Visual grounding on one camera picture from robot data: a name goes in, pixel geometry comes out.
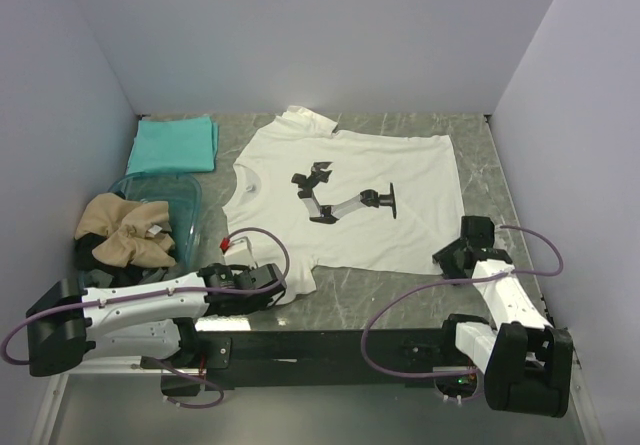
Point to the white printed t shirt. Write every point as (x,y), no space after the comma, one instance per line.
(314,195)

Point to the folded teal t shirt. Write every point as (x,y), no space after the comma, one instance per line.
(179,146)

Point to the aluminium rail frame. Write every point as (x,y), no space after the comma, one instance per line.
(458,387)

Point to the beige t shirt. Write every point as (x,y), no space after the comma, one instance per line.
(132,232)

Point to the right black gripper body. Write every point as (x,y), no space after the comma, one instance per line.
(448,260)

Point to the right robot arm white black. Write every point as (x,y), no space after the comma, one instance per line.
(526,362)

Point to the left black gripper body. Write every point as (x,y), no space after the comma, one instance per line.
(250,307)

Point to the grey t shirt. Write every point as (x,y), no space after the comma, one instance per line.
(145,275)

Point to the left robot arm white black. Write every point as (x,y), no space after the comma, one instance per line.
(115,320)

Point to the clear blue plastic bin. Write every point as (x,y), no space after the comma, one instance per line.
(183,193)

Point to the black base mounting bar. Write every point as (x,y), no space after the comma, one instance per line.
(234,359)

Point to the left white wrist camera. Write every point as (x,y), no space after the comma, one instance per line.
(237,252)

